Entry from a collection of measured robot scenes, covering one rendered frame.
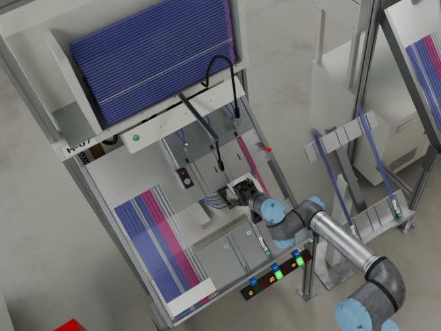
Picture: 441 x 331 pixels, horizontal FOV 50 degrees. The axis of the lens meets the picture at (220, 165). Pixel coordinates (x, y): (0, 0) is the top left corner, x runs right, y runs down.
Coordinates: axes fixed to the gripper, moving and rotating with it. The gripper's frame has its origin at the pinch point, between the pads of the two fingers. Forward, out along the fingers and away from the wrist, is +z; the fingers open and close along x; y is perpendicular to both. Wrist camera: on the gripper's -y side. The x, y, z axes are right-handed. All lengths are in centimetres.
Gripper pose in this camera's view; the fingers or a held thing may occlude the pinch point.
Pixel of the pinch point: (237, 192)
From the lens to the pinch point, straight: 189.4
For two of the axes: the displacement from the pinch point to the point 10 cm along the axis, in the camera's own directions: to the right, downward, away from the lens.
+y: -3.9, -8.6, -3.3
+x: -8.5, 4.7, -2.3
